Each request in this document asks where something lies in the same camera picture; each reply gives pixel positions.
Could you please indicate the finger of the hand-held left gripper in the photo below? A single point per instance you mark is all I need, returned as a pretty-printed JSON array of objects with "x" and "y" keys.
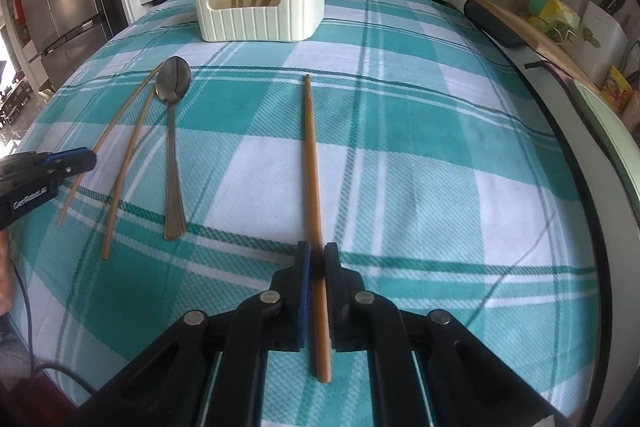
[
  {"x": 72, "y": 153},
  {"x": 82, "y": 166}
]

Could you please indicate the yellow green plastic bags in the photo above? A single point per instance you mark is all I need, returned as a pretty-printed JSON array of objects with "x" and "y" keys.
[{"x": 555, "y": 17}]

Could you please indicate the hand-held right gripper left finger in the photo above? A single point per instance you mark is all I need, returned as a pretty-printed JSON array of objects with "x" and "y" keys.
[{"x": 302, "y": 307}]

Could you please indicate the yellow printed mug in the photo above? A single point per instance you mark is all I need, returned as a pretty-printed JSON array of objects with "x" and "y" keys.
[{"x": 617, "y": 89}]

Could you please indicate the wooden cutting board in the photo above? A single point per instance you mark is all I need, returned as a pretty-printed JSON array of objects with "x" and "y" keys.
[{"x": 545, "y": 47}]

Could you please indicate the white knife block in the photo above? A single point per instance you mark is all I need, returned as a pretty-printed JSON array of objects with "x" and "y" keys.
[{"x": 602, "y": 42}]

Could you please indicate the brown wooden chopstick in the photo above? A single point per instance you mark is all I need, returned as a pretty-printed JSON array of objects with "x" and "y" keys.
[{"x": 312, "y": 167}]

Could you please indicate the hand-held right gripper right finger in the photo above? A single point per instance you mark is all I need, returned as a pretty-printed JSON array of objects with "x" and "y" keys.
[{"x": 331, "y": 307}]

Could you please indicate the teal plaid tablecloth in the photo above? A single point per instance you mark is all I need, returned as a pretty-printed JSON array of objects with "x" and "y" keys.
[{"x": 400, "y": 157}]

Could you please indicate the green cutting board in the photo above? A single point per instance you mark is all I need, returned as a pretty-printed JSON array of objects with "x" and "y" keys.
[{"x": 615, "y": 147}]

